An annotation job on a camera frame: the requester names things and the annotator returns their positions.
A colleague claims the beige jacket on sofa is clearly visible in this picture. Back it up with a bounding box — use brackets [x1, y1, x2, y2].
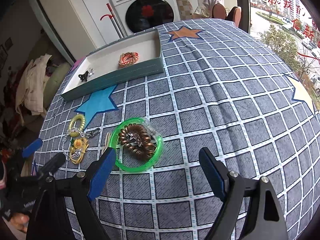
[15, 54, 52, 126]

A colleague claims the teal jewelry tray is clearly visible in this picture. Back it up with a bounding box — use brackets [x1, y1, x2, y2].
[61, 28, 164, 102]

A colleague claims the brown chair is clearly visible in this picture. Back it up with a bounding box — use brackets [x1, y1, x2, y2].
[226, 7, 242, 27]
[212, 3, 227, 20]

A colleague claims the brown spiral hair tie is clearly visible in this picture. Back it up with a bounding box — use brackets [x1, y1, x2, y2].
[117, 123, 156, 161]

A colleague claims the white washing machine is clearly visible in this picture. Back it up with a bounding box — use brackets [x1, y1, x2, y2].
[111, 0, 180, 35]

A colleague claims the red handled mop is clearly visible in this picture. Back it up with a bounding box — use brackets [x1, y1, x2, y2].
[100, 3, 125, 38]

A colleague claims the beige elastic hair tie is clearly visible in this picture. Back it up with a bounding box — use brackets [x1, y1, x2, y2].
[102, 132, 112, 156]

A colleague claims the yellow spiral hair tie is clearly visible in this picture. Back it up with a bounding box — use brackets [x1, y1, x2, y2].
[68, 114, 86, 138]

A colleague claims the white cloth on chair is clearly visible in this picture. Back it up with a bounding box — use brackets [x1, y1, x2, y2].
[193, 0, 222, 19]

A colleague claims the cream sofa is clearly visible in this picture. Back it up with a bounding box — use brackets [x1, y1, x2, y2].
[24, 33, 72, 133]

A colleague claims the blue checkered star tablecloth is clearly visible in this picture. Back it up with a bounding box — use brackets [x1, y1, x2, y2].
[26, 18, 316, 240]

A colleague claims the checkered hanging towel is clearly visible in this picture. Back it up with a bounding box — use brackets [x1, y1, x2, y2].
[176, 0, 194, 20]

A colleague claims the brown chair far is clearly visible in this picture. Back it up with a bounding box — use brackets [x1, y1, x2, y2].
[226, 7, 242, 27]

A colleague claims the brown chair near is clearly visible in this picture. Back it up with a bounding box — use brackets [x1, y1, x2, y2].
[212, 3, 227, 20]

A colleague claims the orange spiral hair tie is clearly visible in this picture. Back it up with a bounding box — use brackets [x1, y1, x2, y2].
[118, 51, 139, 68]

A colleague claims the person's left hand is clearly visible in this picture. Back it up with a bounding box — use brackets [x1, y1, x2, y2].
[10, 213, 29, 233]

